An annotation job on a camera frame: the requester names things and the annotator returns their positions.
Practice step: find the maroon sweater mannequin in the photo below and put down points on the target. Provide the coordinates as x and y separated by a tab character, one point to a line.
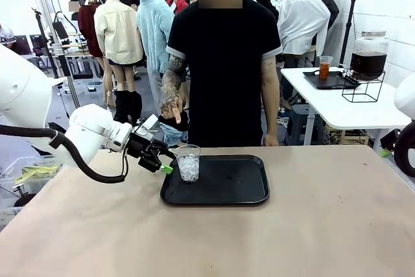
89	27

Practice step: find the dark blazer mannequin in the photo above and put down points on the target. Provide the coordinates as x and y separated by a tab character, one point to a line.
330	4

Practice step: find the thin black light stand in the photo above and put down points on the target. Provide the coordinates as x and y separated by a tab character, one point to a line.
348	30

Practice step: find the grey plastic stool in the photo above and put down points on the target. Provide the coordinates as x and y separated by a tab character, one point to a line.
298	121
40	64

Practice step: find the person's tattooed right forearm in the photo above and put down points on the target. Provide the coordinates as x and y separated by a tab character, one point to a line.
170	87

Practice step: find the small black serving tray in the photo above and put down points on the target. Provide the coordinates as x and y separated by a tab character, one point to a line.
330	84

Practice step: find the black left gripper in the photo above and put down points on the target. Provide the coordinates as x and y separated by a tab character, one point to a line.
141	149

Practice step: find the white rectangular table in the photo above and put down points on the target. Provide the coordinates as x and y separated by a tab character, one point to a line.
59	80
324	105

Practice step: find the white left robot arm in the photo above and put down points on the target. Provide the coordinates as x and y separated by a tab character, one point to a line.
87	127

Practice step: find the light blue sweater mannequin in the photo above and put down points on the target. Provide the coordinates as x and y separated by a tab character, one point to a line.
152	30

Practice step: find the black tripod stand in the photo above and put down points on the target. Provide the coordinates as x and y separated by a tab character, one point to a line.
63	66

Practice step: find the black furry boot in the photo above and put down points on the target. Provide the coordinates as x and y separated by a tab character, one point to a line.
136	105
121	108

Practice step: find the seated person striped shirt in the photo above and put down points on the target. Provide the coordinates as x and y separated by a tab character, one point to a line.
6	38

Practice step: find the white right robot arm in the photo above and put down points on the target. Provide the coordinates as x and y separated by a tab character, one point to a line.
407	95

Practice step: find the clear plastic storage bin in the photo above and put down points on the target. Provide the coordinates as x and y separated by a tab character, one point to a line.
9	173

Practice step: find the glass drink dispenser jar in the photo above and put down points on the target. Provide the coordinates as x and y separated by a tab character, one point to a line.
369	63

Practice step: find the person's left forearm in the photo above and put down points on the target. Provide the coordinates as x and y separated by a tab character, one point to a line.
270	111

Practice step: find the slanted metal post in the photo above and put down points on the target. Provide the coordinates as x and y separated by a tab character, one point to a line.
69	85

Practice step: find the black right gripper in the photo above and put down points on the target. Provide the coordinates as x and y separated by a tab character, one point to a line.
390	139

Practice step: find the clear cup of tea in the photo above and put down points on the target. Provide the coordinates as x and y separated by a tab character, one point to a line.
325	69

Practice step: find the short clear iced cup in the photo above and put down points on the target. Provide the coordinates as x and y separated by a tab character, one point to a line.
188	170

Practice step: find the person's left hand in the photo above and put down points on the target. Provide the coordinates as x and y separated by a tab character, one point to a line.
270	139

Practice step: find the person in black t-shirt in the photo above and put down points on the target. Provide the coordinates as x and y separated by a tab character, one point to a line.
227	72

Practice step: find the white shirt mannequin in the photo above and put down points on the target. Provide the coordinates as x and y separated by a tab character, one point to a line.
301	20

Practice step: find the person's right hand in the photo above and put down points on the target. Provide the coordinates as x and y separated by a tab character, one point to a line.
170	110

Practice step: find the large black serving tray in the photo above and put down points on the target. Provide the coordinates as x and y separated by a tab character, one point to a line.
227	186

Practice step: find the cream jacket mannequin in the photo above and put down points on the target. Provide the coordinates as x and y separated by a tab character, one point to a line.
118	30

